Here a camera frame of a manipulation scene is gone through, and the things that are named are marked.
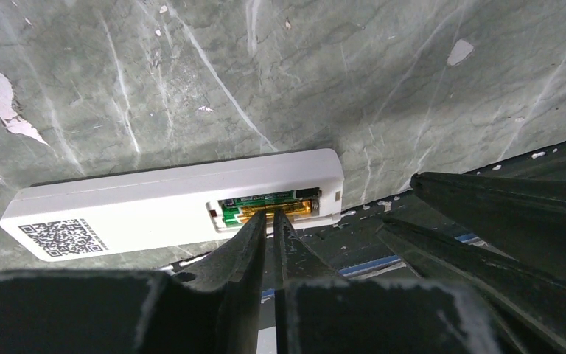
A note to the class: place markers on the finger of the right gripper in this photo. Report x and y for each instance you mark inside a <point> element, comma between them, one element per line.
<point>523,218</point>
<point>528,306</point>

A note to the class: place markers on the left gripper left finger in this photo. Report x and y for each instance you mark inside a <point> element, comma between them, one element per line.
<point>126,312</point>

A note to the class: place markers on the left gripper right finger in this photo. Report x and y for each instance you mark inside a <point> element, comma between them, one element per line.
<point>319,311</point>

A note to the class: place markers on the green AA battery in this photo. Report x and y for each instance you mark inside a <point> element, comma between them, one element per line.
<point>231,207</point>

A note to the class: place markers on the white remote control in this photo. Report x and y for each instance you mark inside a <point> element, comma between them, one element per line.
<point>169,207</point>

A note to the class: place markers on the gold AA battery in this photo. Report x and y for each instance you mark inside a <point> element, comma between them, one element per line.
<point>289,208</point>

